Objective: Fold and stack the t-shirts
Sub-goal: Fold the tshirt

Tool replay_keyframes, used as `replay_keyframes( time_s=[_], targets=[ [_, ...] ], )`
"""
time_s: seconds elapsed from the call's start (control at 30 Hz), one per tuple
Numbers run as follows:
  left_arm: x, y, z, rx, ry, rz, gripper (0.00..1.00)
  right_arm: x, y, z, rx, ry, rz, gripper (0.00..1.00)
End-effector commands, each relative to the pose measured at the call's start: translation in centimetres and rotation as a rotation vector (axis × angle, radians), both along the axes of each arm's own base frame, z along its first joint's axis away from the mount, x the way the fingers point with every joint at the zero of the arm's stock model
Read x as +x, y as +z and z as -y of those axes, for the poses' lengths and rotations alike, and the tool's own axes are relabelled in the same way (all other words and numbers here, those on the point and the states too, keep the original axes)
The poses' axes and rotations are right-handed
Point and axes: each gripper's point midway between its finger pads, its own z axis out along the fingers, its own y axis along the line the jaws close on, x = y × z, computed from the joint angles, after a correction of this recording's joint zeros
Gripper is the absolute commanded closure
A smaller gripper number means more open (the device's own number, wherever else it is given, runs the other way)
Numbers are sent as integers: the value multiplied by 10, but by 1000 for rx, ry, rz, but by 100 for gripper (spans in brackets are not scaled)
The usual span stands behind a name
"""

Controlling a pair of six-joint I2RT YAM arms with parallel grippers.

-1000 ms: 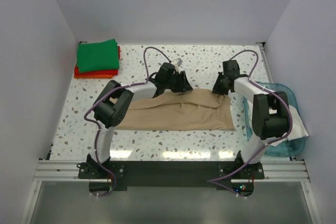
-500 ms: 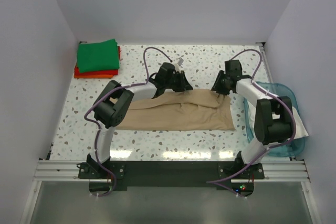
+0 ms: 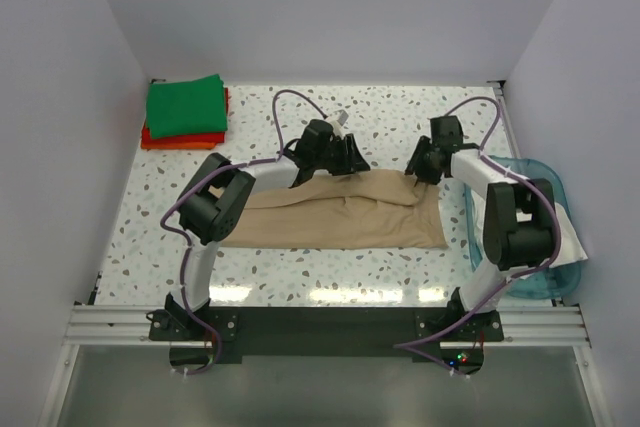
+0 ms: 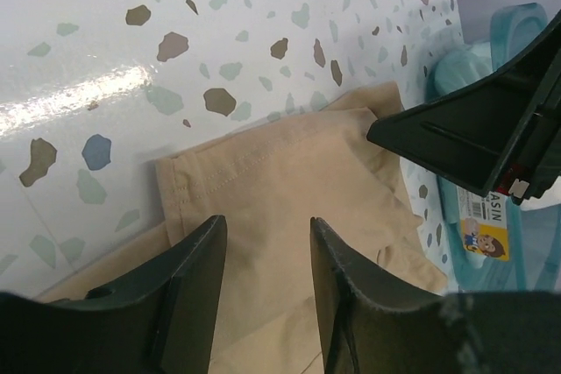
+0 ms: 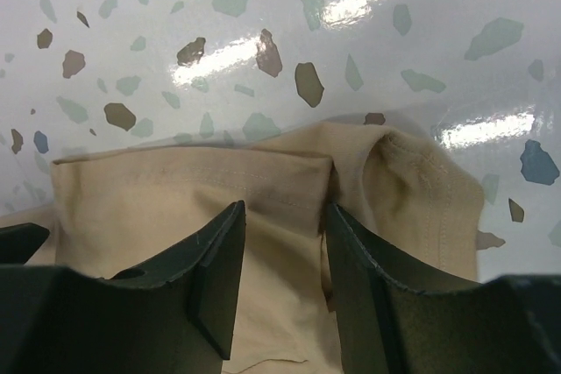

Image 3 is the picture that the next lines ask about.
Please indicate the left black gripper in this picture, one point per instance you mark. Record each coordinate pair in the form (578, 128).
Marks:
(351, 159)

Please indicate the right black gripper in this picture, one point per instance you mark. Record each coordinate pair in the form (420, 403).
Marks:
(415, 164)

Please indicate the beige t shirt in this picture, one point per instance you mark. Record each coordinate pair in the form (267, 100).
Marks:
(376, 209)

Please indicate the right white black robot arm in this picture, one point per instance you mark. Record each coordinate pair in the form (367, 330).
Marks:
(521, 231)

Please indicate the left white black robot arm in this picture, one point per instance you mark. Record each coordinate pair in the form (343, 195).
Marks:
(210, 207)

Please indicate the folded red t shirt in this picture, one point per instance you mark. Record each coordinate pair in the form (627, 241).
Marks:
(180, 138)

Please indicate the folded orange t shirt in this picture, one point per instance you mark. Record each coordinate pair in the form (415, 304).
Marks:
(189, 145)

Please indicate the folded green t shirt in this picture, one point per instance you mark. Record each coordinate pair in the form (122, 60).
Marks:
(186, 107)

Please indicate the white cloth in bin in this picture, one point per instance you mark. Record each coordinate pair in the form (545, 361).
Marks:
(565, 270)

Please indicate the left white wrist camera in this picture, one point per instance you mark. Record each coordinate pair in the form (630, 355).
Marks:
(337, 120)

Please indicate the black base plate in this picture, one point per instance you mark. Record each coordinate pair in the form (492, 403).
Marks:
(228, 335)

